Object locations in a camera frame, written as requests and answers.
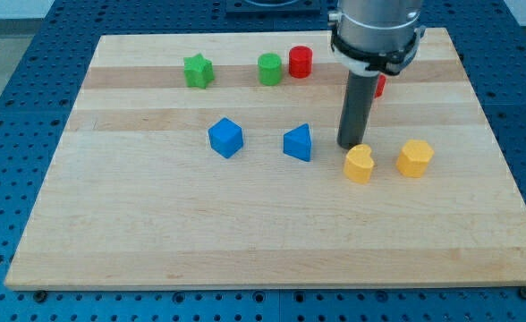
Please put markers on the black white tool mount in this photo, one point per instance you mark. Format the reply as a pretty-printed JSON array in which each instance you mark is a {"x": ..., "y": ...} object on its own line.
[{"x": 366, "y": 64}]

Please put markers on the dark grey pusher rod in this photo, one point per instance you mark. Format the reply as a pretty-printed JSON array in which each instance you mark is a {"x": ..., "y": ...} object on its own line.
[{"x": 358, "y": 98}]

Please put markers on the red star block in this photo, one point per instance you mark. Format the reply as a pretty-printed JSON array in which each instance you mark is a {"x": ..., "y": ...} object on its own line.
[{"x": 380, "y": 86}]

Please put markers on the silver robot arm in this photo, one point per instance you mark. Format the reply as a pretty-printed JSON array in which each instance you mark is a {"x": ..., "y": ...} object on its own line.
[{"x": 370, "y": 38}]

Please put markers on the green star block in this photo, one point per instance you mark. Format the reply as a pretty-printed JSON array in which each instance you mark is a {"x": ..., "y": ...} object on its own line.
[{"x": 198, "y": 71}]

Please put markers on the wooden board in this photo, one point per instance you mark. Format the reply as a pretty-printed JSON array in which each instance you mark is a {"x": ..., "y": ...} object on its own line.
[{"x": 136, "y": 199}]

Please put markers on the red cylinder block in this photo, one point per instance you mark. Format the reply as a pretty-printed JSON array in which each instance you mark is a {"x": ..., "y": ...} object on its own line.
[{"x": 300, "y": 62}]

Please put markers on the yellow heart block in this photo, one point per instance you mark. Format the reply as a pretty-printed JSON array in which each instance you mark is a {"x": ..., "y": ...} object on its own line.
[{"x": 359, "y": 164}]

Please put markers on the blue triangle block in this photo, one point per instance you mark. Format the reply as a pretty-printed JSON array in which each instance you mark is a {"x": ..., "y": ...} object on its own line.
[{"x": 297, "y": 143}]

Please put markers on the yellow hexagon block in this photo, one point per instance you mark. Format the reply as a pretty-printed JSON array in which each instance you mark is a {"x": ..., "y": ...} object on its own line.
[{"x": 414, "y": 158}]

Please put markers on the green cylinder block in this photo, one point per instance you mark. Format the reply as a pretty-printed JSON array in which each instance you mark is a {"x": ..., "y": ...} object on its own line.
[{"x": 270, "y": 69}]

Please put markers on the blue cube block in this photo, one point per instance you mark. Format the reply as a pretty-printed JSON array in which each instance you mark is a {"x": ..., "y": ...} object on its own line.
[{"x": 225, "y": 137}]

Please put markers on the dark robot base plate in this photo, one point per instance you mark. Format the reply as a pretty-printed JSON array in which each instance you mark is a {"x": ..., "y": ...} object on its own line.
[{"x": 241, "y": 7}]

